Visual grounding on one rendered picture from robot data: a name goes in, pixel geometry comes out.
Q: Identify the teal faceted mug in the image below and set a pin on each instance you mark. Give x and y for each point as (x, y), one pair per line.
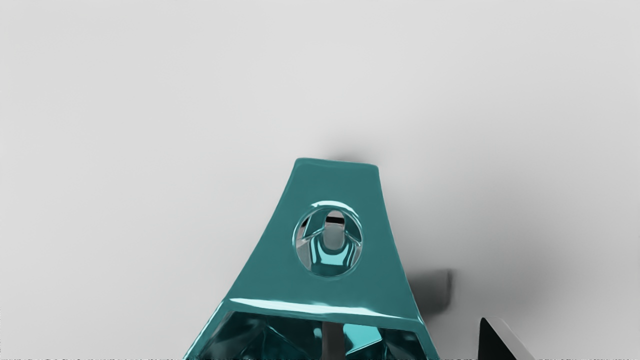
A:
(280, 280)

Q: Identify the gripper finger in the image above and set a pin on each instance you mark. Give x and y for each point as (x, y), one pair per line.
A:
(492, 345)

